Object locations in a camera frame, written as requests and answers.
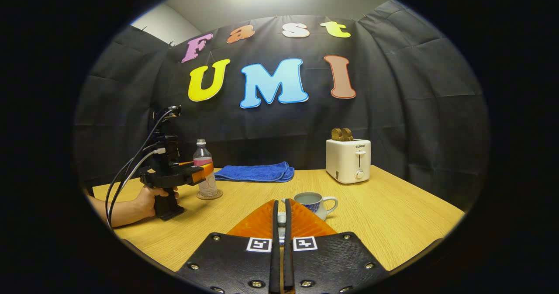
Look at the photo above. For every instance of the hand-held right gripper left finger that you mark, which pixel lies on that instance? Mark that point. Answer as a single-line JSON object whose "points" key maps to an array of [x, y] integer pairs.
{"points": [[274, 250]]}

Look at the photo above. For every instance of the round beige coaster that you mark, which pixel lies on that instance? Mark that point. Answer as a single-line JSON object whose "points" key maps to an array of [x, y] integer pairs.
{"points": [[216, 195]]}

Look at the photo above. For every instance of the white toaster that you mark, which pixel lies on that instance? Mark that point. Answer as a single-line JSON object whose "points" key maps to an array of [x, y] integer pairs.
{"points": [[347, 160]]}

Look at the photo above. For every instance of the clear water bottle pink label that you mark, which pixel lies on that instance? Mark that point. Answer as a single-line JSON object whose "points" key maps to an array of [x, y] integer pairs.
{"points": [[204, 171]]}

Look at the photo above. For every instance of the white teacup lid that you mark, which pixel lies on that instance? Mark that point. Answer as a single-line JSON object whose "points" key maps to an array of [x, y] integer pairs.
{"points": [[281, 218]]}

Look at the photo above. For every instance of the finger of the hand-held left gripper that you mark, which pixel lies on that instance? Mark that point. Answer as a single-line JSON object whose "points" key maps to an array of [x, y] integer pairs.
{"points": [[188, 174]]}

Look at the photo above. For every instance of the blue towel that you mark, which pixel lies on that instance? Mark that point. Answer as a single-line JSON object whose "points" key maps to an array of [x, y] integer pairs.
{"points": [[255, 172]]}

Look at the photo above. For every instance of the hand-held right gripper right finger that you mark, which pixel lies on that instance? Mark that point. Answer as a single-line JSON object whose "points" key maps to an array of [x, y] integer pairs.
{"points": [[289, 250]]}

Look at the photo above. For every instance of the white teacup blue flower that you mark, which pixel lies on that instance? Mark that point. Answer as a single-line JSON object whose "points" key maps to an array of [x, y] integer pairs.
{"points": [[312, 200]]}

